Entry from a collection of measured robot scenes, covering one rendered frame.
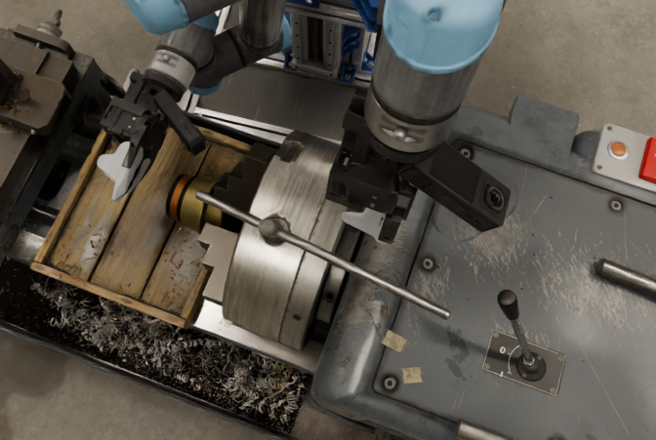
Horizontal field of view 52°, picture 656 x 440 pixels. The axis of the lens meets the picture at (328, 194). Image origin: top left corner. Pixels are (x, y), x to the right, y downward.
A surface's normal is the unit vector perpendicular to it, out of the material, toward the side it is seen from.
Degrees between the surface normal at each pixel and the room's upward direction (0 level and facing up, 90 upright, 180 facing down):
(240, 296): 52
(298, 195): 6
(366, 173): 13
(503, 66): 0
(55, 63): 0
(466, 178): 31
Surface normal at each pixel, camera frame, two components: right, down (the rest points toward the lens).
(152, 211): 0.01, -0.31
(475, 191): 0.52, -0.28
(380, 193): -0.33, 0.80
